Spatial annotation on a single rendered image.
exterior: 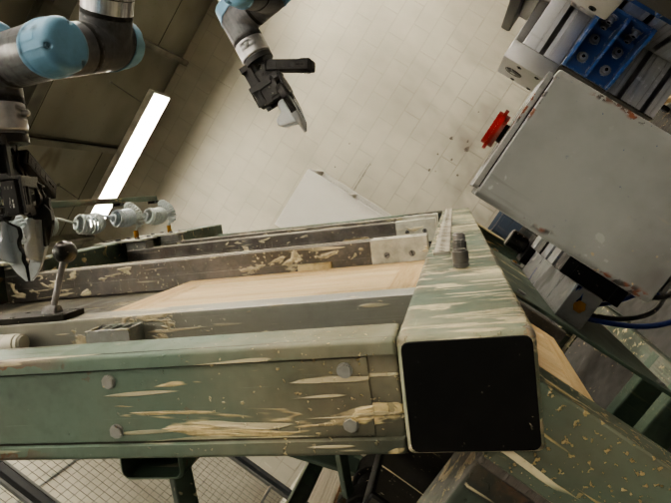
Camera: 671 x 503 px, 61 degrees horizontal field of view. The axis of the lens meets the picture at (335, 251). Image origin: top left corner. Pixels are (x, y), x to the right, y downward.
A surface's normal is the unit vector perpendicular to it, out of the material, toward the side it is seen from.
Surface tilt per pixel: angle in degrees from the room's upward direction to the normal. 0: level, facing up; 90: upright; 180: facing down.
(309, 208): 90
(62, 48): 140
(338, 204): 90
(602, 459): 90
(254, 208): 90
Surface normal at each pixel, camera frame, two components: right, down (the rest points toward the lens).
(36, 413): -0.20, 0.12
